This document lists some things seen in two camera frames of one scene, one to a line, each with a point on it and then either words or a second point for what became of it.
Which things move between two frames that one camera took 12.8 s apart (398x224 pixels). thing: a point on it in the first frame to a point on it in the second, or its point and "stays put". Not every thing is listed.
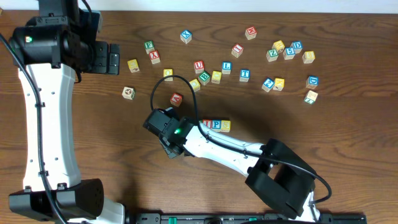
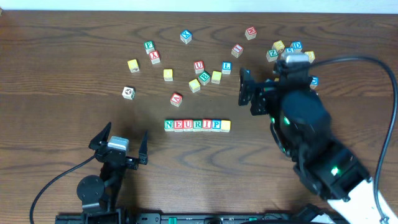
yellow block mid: x=226 y=126 stays put
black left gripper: x=114 y=59 to x=131 y=159
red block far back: x=250 y=33 stays put
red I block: x=208 y=123 stays put
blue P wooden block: x=216 y=124 stays put
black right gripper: x=152 y=121 to x=259 y=96
